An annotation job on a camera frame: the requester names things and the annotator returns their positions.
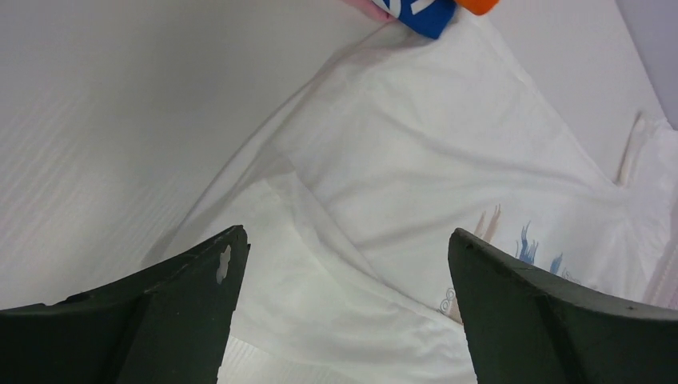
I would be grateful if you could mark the orange folded t-shirt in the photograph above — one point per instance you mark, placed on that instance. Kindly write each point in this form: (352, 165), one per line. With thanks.
(477, 7)

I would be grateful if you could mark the pink folded t-shirt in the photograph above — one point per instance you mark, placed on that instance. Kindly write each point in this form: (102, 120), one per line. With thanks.
(371, 10)

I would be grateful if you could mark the blue folded t-shirt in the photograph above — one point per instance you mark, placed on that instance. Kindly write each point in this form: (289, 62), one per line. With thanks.
(427, 18)

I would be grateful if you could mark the white printed t-shirt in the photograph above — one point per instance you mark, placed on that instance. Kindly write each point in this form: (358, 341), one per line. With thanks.
(350, 191)

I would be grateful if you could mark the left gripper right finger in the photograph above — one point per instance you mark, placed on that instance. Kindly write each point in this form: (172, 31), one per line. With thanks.
(525, 325)

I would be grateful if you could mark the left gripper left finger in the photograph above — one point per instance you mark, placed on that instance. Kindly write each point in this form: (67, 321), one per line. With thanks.
(168, 323)

